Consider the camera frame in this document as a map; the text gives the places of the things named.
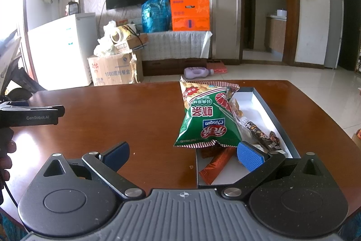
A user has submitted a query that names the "person's left hand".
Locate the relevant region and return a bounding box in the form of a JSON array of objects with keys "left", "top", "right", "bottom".
[{"left": 1, "top": 128, "right": 18, "bottom": 207}]

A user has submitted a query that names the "dark chocolate candy wrapper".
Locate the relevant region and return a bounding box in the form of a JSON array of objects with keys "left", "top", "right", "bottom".
[{"left": 245, "top": 120, "right": 281, "bottom": 152}]

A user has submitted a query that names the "clear wrapped biscuit packet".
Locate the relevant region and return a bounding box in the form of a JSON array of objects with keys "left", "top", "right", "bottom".
[{"left": 229, "top": 98, "right": 253, "bottom": 143}]

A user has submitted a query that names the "grey shallow tray box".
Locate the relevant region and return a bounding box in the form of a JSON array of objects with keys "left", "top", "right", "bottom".
[{"left": 210, "top": 87, "right": 300, "bottom": 186}]

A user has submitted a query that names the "orange snack bar wrapper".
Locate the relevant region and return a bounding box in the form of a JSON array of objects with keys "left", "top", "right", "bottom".
[{"left": 199, "top": 147, "right": 236, "bottom": 185}]

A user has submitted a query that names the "green shrimp chips bag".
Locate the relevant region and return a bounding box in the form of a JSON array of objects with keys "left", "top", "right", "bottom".
[{"left": 174, "top": 78, "right": 242, "bottom": 149}]

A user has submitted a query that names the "white small refrigerator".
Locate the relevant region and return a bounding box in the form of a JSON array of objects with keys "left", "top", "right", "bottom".
[{"left": 28, "top": 13, "right": 98, "bottom": 91}]

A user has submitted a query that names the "large cardboard box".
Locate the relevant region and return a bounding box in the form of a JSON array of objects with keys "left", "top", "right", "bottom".
[{"left": 88, "top": 52, "right": 144, "bottom": 86}]

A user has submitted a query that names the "purple lotion bottle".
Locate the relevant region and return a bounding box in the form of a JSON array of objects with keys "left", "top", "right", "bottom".
[{"left": 184, "top": 67, "right": 214, "bottom": 80}]

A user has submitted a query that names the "white crumpled plastic bag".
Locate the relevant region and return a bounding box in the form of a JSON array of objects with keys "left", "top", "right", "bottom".
[{"left": 94, "top": 21, "right": 118, "bottom": 57}]

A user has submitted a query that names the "small cardboard box with tape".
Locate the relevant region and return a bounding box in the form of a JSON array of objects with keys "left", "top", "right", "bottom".
[{"left": 111, "top": 24, "right": 149, "bottom": 54}]

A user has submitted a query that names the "tv cabinet with white cloth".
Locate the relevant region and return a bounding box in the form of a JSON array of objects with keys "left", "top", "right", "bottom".
[{"left": 141, "top": 31, "right": 212, "bottom": 76}]

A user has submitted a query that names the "blue plastic bag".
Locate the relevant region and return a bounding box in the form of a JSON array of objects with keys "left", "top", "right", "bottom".
[{"left": 141, "top": 0, "right": 171, "bottom": 33}]

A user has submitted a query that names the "orange gift box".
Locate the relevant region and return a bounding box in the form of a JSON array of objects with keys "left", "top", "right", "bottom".
[{"left": 170, "top": 0, "right": 211, "bottom": 31}]

